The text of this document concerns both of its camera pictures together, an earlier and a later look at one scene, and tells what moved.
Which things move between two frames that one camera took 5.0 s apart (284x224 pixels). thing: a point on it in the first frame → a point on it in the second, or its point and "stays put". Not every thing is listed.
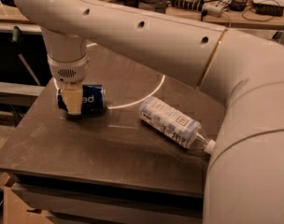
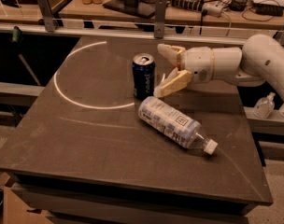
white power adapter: (213, 8) stays put
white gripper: (68, 71) → (197, 63)
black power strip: (188, 4) stays put
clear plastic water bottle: (174, 124) stays put
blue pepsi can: (92, 99) → (144, 76)
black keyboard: (275, 10) stays put
